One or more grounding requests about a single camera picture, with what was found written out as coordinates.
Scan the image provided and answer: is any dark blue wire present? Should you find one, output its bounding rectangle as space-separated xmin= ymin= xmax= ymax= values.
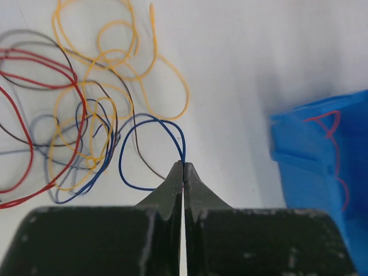
xmin=54 ymin=99 xmax=187 ymax=205

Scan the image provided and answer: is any orange wire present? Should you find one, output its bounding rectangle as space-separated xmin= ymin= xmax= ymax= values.
xmin=47 ymin=0 xmax=190 ymax=192

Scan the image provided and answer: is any blue plastic bin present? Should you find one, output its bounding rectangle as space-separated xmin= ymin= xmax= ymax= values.
xmin=271 ymin=90 xmax=367 ymax=275

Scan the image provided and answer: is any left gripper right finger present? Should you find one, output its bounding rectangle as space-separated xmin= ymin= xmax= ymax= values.
xmin=183 ymin=163 xmax=358 ymax=275

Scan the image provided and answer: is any brown wire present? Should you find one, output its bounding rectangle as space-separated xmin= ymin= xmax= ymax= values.
xmin=0 ymin=28 xmax=167 ymax=181

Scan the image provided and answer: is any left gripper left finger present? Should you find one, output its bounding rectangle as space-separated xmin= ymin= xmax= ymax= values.
xmin=1 ymin=162 xmax=183 ymax=275

